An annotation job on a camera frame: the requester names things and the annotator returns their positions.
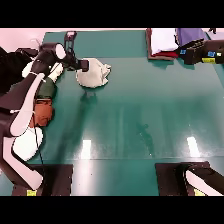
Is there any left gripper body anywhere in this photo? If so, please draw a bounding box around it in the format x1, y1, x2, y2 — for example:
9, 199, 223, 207
67, 55, 91, 73

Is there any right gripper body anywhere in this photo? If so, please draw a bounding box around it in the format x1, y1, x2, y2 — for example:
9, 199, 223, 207
179, 38, 205, 66

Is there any cream T-shirt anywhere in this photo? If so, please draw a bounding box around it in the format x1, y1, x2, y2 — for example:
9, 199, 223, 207
75, 57, 112, 89

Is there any cream garment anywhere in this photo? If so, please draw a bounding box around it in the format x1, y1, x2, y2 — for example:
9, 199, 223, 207
21, 61, 65, 83

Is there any red garment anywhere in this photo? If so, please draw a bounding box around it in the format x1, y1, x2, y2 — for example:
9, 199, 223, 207
151, 49, 180, 60

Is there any white garment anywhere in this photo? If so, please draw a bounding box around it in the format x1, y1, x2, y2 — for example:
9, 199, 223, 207
12, 126, 45, 162
150, 28, 180, 56

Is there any dark green garment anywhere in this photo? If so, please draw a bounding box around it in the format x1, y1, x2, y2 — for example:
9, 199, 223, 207
34, 77, 57, 100

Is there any dark brown tray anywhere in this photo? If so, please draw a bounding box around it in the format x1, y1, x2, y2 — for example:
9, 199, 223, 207
145, 28, 177, 62

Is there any brown garment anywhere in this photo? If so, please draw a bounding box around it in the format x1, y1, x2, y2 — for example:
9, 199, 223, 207
29, 98, 55, 128

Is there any black cable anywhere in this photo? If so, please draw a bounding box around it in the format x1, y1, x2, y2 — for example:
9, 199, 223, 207
33, 125, 46, 168

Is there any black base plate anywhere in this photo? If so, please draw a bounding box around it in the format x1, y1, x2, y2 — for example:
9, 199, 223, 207
12, 163, 74, 197
155, 161, 212, 197

